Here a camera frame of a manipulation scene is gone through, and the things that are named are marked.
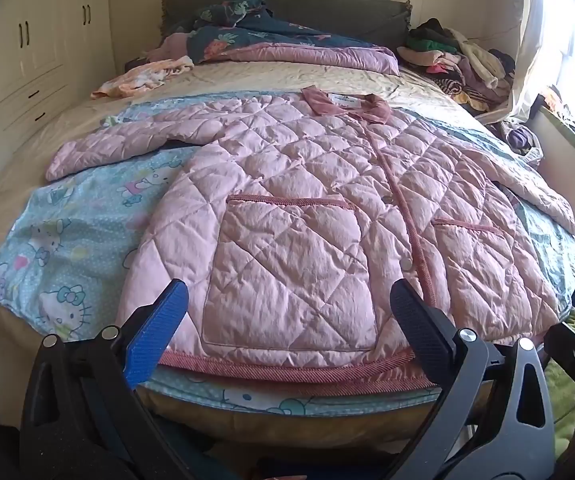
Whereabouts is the blue cartoon print blanket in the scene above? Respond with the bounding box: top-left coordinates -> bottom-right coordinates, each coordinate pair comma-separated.
0,91 -> 575,418

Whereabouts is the cream curtain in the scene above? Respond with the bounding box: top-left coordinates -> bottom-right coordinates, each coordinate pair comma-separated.
510,0 -> 575,122

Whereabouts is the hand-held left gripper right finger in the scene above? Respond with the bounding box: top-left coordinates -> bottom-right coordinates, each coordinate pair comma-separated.
390,279 -> 555,480

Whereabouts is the pink floral cloth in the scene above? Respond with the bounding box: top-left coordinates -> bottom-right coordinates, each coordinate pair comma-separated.
91,57 -> 194,100

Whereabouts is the dark floral quilt pink lining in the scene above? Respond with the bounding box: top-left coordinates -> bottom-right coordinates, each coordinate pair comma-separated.
188,0 -> 399,75

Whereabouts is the pile of clothes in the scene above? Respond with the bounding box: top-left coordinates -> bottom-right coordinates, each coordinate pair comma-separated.
396,17 -> 518,113

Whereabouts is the bed with beige sheet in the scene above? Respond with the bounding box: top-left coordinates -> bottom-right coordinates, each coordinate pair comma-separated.
0,55 -> 575,453

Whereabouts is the green cloth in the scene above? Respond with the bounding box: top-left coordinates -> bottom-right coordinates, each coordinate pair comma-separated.
542,310 -> 575,457

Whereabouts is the mauve pillow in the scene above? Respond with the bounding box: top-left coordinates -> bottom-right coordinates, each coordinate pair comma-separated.
145,32 -> 194,62

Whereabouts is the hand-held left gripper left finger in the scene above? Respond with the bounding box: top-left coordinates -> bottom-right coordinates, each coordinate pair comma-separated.
20,279 -> 203,480

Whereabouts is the pink quilted jacket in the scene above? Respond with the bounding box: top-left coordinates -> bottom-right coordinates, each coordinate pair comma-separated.
45,86 -> 575,391

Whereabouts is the cream wardrobe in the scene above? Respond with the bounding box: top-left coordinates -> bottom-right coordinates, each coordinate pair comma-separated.
0,0 -> 118,201

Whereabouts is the grey padded headboard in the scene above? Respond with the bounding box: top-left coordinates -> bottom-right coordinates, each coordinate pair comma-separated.
159,0 -> 413,51

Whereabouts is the clothes heap on windowsill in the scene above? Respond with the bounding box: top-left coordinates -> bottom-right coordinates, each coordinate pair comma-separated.
537,85 -> 575,153

